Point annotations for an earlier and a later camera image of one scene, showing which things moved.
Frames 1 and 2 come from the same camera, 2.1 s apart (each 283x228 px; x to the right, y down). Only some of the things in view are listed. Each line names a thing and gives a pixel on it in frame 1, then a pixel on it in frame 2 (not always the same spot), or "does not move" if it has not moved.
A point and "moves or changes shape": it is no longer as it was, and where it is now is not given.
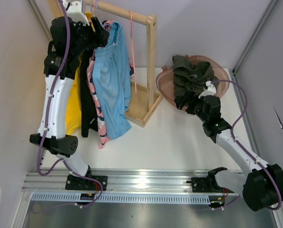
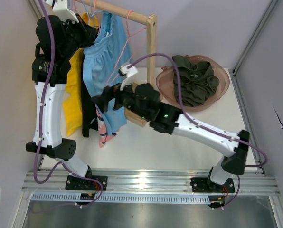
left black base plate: [77, 183] does not move
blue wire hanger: [97, 9] moves or changes shape
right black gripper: [181, 101] → [103, 100]
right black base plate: [203, 185] does not move
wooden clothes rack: [142, 104] does not move
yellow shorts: [73, 119] does not move
